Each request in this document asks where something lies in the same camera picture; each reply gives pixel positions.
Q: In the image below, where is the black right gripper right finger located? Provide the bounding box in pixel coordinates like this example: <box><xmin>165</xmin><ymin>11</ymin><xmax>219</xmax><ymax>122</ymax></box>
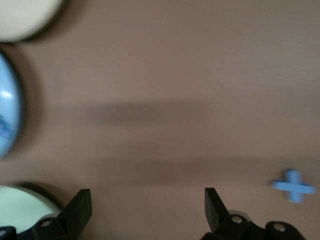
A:
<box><xmin>199</xmin><ymin>187</ymin><xmax>266</xmax><ymax>240</ymax></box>

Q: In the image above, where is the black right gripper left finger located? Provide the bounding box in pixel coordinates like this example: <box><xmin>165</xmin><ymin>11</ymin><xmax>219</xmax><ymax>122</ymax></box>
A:
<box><xmin>17</xmin><ymin>188</ymin><xmax>92</xmax><ymax>240</ymax></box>

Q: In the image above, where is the blue plus sign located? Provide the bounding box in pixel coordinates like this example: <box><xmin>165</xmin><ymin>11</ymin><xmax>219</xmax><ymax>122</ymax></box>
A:
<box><xmin>269</xmin><ymin>168</ymin><xmax>318</xmax><ymax>205</ymax></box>

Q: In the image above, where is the light green plate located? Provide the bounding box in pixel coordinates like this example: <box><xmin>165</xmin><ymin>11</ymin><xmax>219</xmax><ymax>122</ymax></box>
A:
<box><xmin>0</xmin><ymin>184</ymin><xmax>62</xmax><ymax>233</ymax></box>

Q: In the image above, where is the blue plate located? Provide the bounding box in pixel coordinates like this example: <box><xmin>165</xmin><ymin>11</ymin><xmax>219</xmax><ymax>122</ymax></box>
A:
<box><xmin>0</xmin><ymin>51</ymin><xmax>26</xmax><ymax>161</ymax></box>

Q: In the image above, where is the brown table cover sheet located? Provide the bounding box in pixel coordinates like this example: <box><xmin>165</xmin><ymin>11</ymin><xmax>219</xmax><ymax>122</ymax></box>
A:
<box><xmin>0</xmin><ymin>0</ymin><xmax>320</xmax><ymax>240</ymax></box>

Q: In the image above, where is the beige plate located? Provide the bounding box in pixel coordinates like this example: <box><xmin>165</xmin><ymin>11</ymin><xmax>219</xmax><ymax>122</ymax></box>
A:
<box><xmin>0</xmin><ymin>0</ymin><xmax>67</xmax><ymax>43</ymax></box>

